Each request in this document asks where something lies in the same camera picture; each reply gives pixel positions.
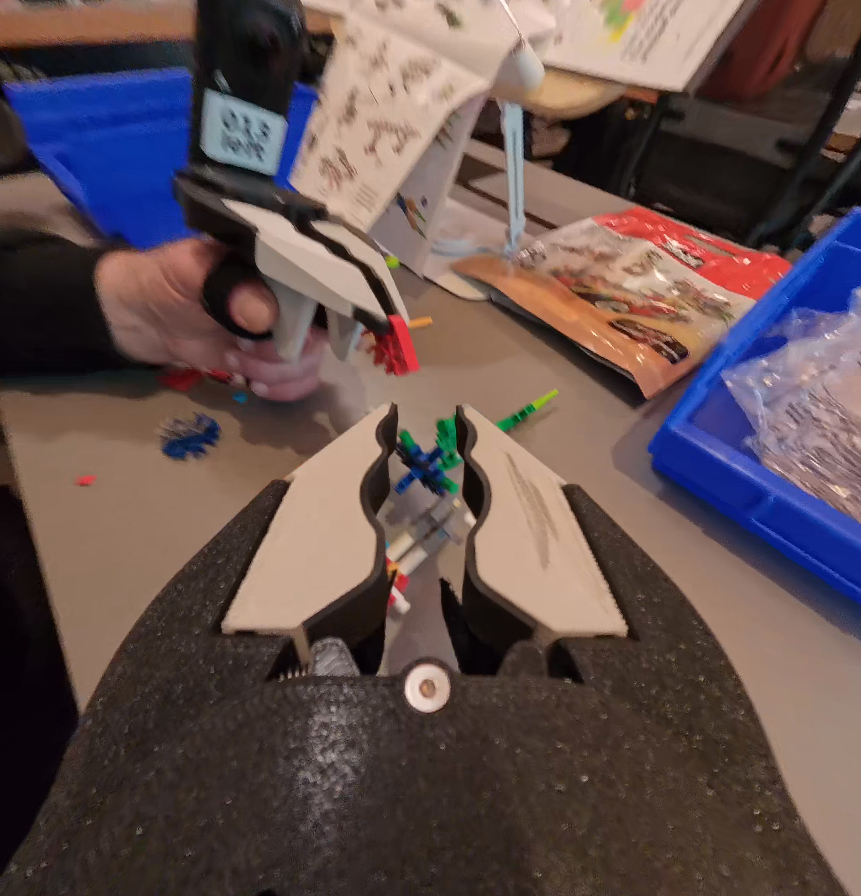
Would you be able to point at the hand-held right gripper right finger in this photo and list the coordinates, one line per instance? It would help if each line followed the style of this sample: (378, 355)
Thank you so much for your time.
(542, 560)

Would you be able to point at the orange toy rod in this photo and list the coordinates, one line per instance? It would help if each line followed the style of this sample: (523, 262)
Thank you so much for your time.
(420, 323)

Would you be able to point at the blue labelled bin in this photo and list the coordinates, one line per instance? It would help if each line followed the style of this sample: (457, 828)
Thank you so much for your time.
(108, 154)

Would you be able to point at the person's dark clothed body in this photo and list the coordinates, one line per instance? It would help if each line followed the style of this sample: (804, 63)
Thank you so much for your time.
(17, 665)

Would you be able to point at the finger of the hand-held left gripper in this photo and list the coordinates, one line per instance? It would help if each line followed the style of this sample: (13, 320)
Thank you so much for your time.
(304, 266)
(364, 262)

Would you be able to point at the blue and grey connector pair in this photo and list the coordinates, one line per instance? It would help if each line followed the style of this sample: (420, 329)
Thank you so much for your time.
(189, 436)

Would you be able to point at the printed task card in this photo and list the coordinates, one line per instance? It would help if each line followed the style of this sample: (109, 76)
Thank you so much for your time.
(647, 35)

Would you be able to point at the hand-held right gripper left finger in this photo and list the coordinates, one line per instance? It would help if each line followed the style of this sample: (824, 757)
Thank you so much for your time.
(311, 553)

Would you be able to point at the red toy connector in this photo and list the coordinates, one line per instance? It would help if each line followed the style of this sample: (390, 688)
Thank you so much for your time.
(180, 379)
(399, 346)

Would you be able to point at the blue storage bin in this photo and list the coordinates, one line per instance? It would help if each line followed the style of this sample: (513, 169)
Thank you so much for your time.
(717, 448)

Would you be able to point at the clear plastic bag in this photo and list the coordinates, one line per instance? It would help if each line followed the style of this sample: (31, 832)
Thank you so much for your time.
(816, 406)

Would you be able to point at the colourful toy construction model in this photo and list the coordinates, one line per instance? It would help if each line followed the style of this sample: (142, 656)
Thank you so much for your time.
(420, 469)

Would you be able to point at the printed instruction booklet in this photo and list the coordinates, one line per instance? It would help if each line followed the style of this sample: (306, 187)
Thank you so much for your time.
(388, 91)

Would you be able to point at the white document stand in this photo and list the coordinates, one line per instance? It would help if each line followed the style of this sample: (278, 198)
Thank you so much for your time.
(514, 161)

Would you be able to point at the person's left hand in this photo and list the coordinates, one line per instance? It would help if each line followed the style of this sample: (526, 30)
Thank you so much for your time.
(157, 301)

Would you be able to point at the person's left forearm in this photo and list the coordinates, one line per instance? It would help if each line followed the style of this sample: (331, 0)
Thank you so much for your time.
(38, 301)

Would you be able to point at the orange toy set package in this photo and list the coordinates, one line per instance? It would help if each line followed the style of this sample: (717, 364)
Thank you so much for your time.
(647, 294)

